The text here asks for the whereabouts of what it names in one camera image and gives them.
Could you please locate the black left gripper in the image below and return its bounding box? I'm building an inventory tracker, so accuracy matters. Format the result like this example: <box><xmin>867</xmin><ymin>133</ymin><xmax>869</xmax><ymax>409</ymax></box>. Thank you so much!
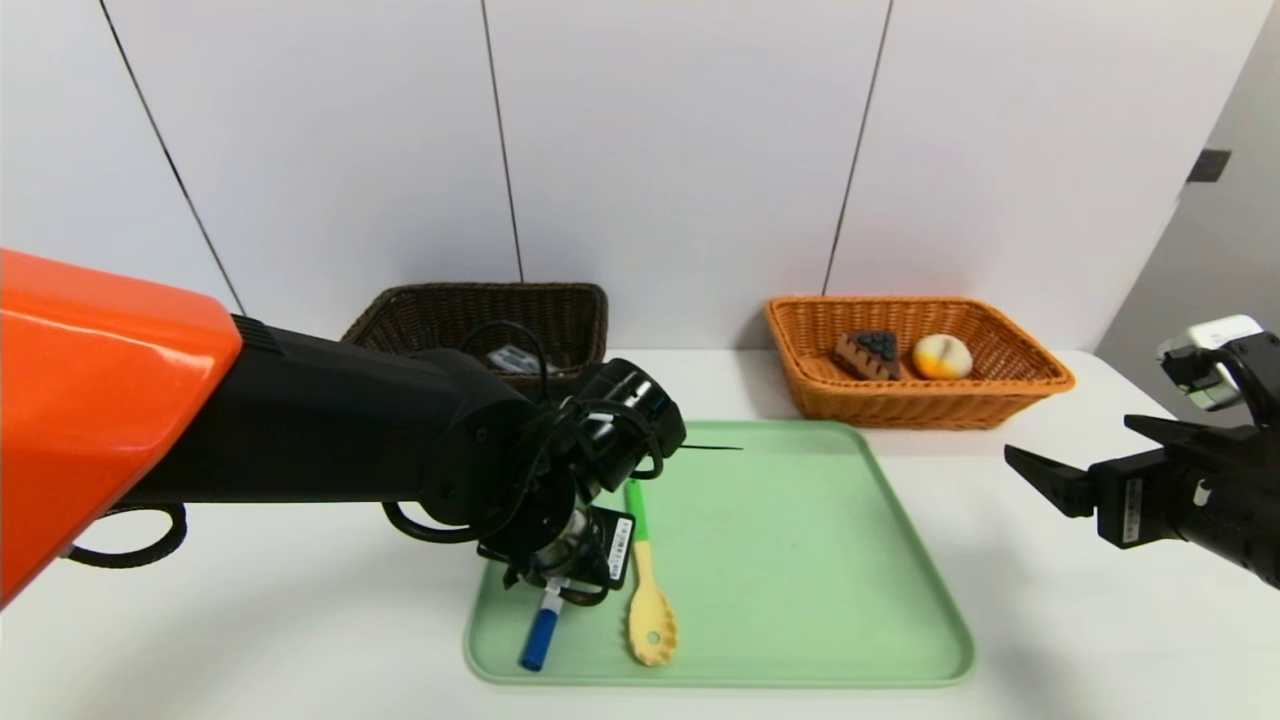
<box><xmin>503</xmin><ymin>505</ymin><xmax>636</xmax><ymax>607</ymax></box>

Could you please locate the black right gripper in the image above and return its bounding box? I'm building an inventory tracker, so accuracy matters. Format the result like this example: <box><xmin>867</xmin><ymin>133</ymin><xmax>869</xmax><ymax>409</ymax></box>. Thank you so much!
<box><xmin>1003</xmin><ymin>413</ymin><xmax>1280</xmax><ymax>590</ymax></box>

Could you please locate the blue and white marker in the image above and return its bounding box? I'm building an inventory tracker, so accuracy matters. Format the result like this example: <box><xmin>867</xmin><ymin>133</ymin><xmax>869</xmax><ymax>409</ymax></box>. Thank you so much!
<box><xmin>520</xmin><ymin>580</ymin><xmax>567</xmax><ymax>672</ymax></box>

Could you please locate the white and orange bun toy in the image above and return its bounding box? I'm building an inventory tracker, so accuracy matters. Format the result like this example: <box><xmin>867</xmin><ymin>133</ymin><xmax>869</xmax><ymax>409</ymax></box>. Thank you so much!
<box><xmin>912</xmin><ymin>333</ymin><xmax>974</xmax><ymax>381</ymax></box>

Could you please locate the chocolate cake slice toy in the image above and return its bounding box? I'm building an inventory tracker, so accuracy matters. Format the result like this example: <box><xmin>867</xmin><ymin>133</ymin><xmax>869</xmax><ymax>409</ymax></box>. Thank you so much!
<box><xmin>835</xmin><ymin>330</ymin><xmax>901</xmax><ymax>381</ymax></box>

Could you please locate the orange wicker basket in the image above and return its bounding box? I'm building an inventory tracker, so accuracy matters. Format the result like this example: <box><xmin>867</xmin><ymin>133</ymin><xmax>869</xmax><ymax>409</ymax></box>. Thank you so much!
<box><xmin>765</xmin><ymin>295</ymin><xmax>1076</xmax><ymax>431</ymax></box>

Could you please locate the dark brown wicker basket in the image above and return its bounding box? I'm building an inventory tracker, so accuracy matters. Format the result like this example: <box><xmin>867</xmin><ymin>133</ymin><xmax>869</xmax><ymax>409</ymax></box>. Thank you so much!
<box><xmin>340</xmin><ymin>283</ymin><xmax>609</xmax><ymax>401</ymax></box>

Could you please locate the light green plastic tray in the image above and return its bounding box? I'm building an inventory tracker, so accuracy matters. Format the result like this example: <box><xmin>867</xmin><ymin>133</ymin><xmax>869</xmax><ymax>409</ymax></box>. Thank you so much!
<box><xmin>463</xmin><ymin>420</ymin><xmax>976</xmax><ymax>689</ymax></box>

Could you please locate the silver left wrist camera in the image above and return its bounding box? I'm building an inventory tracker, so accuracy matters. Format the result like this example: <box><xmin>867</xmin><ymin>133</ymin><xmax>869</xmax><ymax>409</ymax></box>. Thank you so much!
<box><xmin>537</xmin><ymin>510</ymin><xmax>591</xmax><ymax>576</ymax></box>

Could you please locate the yellow spoon with green handle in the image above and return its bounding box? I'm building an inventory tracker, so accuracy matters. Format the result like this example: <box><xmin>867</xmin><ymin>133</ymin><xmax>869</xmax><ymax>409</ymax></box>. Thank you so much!
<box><xmin>622</xmin><ymin>478</ymin><xmax>679</xmax><ymax>669</ymax></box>

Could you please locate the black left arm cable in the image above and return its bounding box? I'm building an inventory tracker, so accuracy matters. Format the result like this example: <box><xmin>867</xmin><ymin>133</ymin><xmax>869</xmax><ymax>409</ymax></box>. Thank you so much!
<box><xmin>383</xmin><ymin>498</ymin><xmax>501</xmax><ymax>547</ymax></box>
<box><xmin>65</xmin><ymin>505</ymin><xmax>188</xmax><ymax>569</ymax></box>

